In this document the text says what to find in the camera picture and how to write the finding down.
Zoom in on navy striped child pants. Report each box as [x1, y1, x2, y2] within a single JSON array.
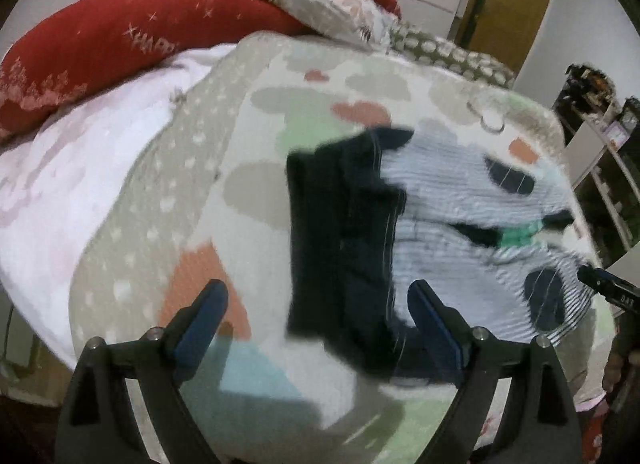
[[286, 127, 592, 382]]

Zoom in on right hand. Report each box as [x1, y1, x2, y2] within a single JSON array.
[[602, 315, 625, 394]]

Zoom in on floral patterned pillow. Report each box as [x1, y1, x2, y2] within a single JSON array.
[[266, 0, 398, 52]]

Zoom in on white shelf unit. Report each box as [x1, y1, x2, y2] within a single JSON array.
[[552, 64, 639, 267]]

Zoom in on heart patterned quilt bedspread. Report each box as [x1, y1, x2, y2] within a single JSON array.
[[56, 33, 614, 463]]

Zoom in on long red happy pillow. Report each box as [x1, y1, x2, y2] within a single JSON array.
[[1, 0, 307, 141]]

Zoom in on brown wooden door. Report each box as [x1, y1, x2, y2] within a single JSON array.
[[454, 0, 550, 72]]

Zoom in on pink white blanket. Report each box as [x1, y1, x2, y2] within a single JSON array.
[[1, 44, 234, 366]]

